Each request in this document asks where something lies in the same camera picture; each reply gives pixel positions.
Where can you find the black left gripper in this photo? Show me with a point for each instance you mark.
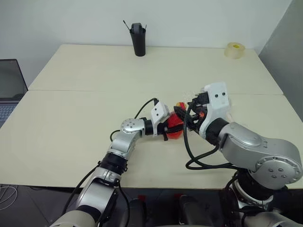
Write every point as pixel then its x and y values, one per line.
pixel 165 134

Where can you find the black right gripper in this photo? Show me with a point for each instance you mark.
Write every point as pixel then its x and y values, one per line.
pixel 201 100

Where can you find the red drink bottle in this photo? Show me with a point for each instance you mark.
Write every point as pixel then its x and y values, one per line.
pixel 172 121

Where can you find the clear wine glass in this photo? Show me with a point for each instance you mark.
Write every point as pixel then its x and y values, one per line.
pixel 186 95

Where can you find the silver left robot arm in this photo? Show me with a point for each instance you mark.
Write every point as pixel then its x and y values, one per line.
pixel 127 139

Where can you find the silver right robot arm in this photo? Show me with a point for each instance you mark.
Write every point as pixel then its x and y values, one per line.
pixel 243 142

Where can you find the black pen holder cup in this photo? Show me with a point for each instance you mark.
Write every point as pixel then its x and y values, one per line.
pixel 139 45

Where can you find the translucent tape roll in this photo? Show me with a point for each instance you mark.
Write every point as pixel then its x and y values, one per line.
pixel 234 50

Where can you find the dark rounded shape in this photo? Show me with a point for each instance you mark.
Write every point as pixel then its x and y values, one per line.
pixel 137 212
pixel 193 210

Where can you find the grey laptop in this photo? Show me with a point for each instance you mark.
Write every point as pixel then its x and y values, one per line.
pixel 10 80

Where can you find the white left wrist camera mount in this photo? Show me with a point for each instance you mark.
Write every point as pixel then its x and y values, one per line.
pixel 159 112

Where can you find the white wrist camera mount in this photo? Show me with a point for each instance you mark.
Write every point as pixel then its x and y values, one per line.
pixel 159 112
pixel 219 101

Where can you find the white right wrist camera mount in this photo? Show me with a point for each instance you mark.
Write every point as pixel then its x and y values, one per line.
pixel 219 101

